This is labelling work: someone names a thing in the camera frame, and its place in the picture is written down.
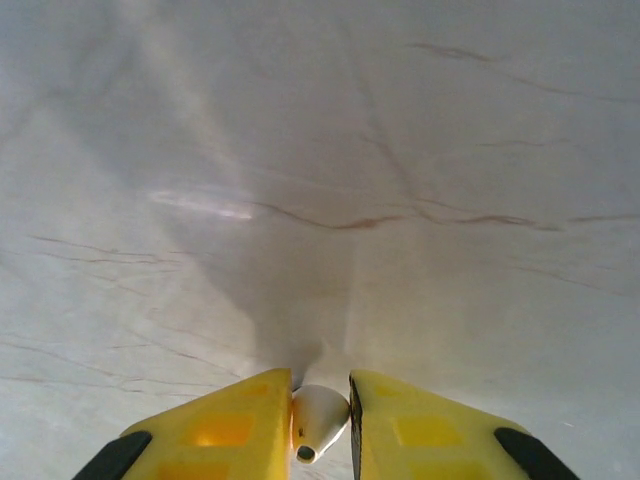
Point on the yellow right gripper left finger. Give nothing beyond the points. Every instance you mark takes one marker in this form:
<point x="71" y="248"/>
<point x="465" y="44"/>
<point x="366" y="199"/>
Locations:
<point x="225" y="435"/>

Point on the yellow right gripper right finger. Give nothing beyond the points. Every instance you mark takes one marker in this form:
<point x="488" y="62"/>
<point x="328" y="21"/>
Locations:
<point x="425" y="435"/>

